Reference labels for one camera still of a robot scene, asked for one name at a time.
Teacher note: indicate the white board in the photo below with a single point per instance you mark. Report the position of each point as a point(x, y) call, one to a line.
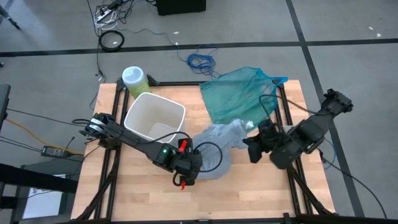
point(43, 203)

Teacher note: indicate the black desk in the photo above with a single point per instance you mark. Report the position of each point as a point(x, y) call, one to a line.
point(31, 179)

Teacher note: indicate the black aluminium frame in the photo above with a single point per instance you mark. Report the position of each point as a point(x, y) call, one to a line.
point(342, 220)

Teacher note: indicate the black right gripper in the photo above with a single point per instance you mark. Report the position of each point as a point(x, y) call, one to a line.
point(276, 141)

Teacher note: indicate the green wipes canister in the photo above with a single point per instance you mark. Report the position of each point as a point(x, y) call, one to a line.
point(134, 79)

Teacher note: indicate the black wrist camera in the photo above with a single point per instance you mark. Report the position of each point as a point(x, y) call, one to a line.
point(187, 180)
point(255, 155)

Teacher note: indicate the black box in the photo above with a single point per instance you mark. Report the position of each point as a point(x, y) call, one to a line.
point(180, 7)

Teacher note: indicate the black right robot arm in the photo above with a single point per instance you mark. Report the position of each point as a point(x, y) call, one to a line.
point(311, 130)

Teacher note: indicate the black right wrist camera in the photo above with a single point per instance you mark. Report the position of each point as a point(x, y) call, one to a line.
point(255, 155)

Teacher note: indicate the black power adapter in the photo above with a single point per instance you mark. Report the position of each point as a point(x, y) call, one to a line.
point(53, 151)

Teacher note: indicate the green plastic trash bag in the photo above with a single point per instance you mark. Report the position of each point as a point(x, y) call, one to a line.
point(233, 96)

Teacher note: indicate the grey trash bag liner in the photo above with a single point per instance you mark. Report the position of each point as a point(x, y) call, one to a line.
point(217, 137)

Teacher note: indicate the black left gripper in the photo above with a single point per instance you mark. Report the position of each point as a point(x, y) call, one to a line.
point(186, 163)

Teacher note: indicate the white plastic trash bin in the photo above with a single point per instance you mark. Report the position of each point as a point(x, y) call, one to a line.
point(140, 112)

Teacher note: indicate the black tripod leg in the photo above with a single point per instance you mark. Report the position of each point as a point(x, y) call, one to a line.
point(12, 22)

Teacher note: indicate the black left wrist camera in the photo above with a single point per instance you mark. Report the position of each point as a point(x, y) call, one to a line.
point(187, 180)

